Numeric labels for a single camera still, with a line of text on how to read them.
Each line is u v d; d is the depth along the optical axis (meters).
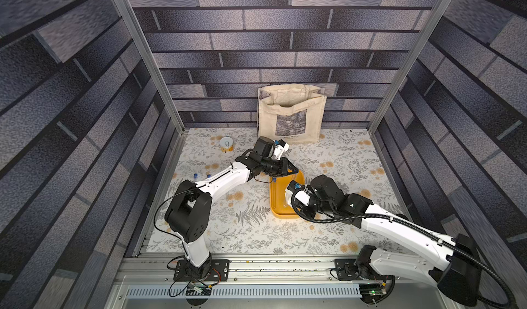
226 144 1.06
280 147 0.78
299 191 0.64
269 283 0.75
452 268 0.39
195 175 0.99
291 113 0.93
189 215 0.46
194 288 0.71
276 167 0.74
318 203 0.63
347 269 0.73
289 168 0.80
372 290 0.70
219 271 0.74
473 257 0.39
